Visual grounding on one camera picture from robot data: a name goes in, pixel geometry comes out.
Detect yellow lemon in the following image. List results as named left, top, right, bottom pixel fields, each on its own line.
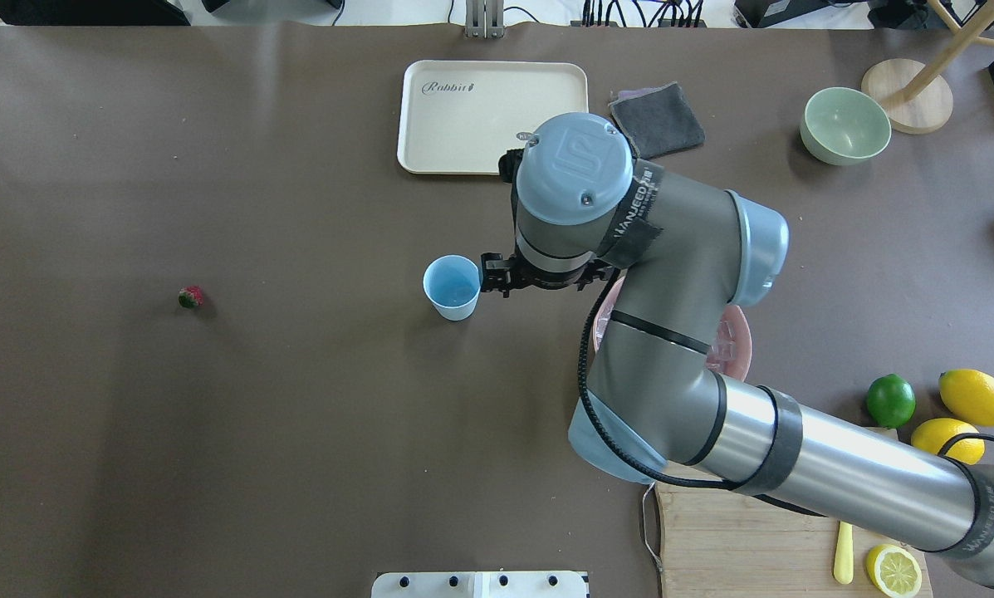
left=910, top=418, right=986, bottom=465
left=938, top=370, right=994, bottom=427

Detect light blue cup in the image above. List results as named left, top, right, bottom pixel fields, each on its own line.
left=422, top=255, right=481, bottom=321

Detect cream rabbit tray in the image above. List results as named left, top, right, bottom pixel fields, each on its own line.
left=395, top=60, right=589, bottom=175

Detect wooden cutting board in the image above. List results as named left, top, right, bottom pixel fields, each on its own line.
left=640, top=483, right=891, bottom=597

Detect grey folded cloth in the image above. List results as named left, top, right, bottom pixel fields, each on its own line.
left=608, top=81, right=706, bottom=159

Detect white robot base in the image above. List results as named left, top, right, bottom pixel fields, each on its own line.
left=370, top=569, right=591, bottom=597

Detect pink bowl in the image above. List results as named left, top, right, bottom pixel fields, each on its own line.
left=590, top=277, right=752, bottom=381

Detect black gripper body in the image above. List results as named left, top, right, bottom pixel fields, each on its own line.
left=480, top=148, right=618, bottom=298

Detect wooden cup stand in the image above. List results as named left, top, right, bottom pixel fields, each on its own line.
left=861, top=1, right=994, bottom=134

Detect red strawberry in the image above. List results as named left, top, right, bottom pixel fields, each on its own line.
left=177, top=285, right=205, bottom=310

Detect green bowl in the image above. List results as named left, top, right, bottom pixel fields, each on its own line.
left=799, top=87, right=892, bottom=166

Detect yellow plastic knife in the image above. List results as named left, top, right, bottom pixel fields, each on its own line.
left=832, top=520, right=854, bottom=586

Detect lemon half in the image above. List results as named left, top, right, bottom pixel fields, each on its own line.
left=864, top=544, right=924, bottom=597

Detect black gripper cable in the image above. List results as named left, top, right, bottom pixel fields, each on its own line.
left=577, top=270, right=994, bottom=517

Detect green lime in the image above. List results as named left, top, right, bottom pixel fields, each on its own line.
left=865, top=372, right=917, bottom=429

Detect clear ice cubes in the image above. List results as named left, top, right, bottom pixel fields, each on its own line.
left=706, top=319, right=739, bottom=372

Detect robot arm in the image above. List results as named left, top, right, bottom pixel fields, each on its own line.
left=482, top=112, right=994, bottom=590

